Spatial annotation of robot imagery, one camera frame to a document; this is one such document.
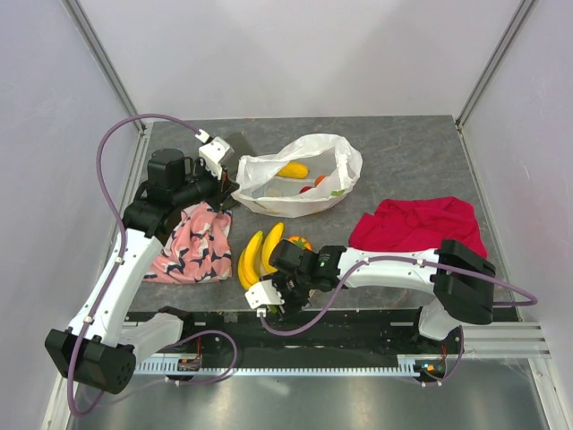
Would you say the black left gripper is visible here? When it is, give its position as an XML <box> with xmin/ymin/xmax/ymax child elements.
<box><xmin>173</xmin><ymin>158</ymin><xmax>239</xmax><ymax>211</ymax></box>

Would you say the white plastic bag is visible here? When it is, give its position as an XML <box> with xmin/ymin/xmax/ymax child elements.
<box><xmin>232</xmin><ymin>133</ymin><xmax>363</xmax><ymax>218</ymax></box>

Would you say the orange fake persimmon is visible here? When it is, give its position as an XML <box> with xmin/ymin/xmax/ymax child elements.
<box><xmin>288</xmin><ymin>236</ymin><xmax>312</xmax><ymax>251</ymax></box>

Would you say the yellow fake banana bunch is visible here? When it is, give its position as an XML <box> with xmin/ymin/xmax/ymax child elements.
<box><xmin>237</xmin><ymin>222</ymin><xmax>285</xmax><ymax>291</ymax></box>

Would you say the yellow fake mango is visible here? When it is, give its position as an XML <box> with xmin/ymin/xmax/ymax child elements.
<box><xmin>277</xmin><ymin>161</ymin><xmax>310</xmax><ymax>179</ymax></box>

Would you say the small orange fake fruit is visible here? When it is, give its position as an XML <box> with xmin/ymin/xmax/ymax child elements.
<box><xmin>314</xmin><ymin>176</ymin><xmax>327</xmax><ymax>187</ymax></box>

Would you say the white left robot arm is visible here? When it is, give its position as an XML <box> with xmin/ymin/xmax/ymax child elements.
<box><xmin>45</xmin><ymin>142</ymin><xmax>238</xmax><ymax>394</ymax></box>

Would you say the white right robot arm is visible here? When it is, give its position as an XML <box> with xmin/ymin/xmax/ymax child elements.
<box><xmin>264</xmin><ymin>239</ymin><xmax>495</xmax><ymax>353</ymax></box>

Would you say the olive green cloth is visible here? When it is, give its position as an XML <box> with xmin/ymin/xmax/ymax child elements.
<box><xmin>224</xmin><ymin>133</ymin><xmax>256</xmax><ymax>181</ymax></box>

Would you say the pink patterned cloth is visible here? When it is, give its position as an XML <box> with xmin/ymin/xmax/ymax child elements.
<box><xmin>143</xmin><ymin>202</ymin><xmax>232</xmax><ymax>285</ymax></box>

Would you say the magenta red cloth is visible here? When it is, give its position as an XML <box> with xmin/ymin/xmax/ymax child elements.
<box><xmin>348</xmin><ymin>196</ymin><xmax>488</xmax><ymax>258</ymax></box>

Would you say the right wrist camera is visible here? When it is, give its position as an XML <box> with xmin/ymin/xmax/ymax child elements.
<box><xmin>244</xmin><ymin>279</ymin><xmax>285</xmax><ymax>312</ymax></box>

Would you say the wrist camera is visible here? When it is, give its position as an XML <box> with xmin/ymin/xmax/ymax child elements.
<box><xmin>244</xmin><ymin>279</ymin><xmax>285</xmax><ymax>312</ymax></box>
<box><xmin>195</xmin><ymin>129</ymin><xmax>235</xmax><ymax>179</ymax></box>

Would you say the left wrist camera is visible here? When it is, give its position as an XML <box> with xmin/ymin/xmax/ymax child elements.
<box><xmin>195</xmin><ymin>129</ymin><xmax>235</xmax><ymax>179</ymax></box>

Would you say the grey cable duct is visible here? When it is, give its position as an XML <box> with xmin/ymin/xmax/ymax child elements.
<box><xmin>134</xmin><ymin>356</ymin><xmax>420</xmax><ymax>377</ymax></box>

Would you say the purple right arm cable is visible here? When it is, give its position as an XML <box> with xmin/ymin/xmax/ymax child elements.
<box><xmin>257</xmin><ymin>256</ymin><xmax>540</xmax><ymax>387</ymax></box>

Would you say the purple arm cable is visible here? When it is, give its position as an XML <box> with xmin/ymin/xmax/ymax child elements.
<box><xmin>66</xmin><ymin>113</ymin><xmax>238</xmax><ymax>417</ymax></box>
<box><xmin>257</xmin><ymin>256</ymin><xmax>540</xmax><ymax>387</ymax></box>

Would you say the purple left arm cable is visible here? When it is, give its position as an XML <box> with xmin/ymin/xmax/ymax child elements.
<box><xmin>66</xmin><ymin>113</ymin><xmax>238</xmax><ymax>417</ymax></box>

